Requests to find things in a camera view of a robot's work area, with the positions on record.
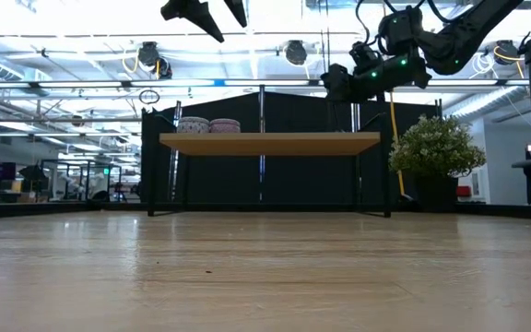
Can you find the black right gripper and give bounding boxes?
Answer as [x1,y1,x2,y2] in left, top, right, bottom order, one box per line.
[319,40,432,104]

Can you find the white blue patterned candle holder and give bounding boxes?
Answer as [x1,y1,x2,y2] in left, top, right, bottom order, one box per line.
[176,115,211,135]

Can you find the purple patterned candle holder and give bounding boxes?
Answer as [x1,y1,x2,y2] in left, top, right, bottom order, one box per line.
[208,117,242,135]

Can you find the silver metal pole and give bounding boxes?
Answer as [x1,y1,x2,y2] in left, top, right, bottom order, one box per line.
[167,99,183,202]
[349,101,363,135]
[257,84,267,202]

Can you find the potted green plant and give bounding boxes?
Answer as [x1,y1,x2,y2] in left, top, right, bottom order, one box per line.
[387,113,488,213]

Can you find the wooden shelf with black legs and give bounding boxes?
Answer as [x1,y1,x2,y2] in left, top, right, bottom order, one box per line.
[147,108,393,218]

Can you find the black backdrop panel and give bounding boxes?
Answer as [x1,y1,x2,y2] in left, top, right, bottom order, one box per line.
[139,90,444,207]

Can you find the background robot workstation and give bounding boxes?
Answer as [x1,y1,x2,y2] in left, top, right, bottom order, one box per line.
[39,159,124,203]

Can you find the yellow hanging cable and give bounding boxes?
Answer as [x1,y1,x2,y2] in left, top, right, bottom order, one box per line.
[387,90,408,200]

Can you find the black ceiling cable reel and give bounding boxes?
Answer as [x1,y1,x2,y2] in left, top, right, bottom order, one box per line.
[136,40,174,80]
[284,39,309,66]
[492,39,526,66]

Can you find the black aluminium table frame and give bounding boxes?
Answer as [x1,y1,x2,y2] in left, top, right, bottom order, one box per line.
[0,201,531,221]

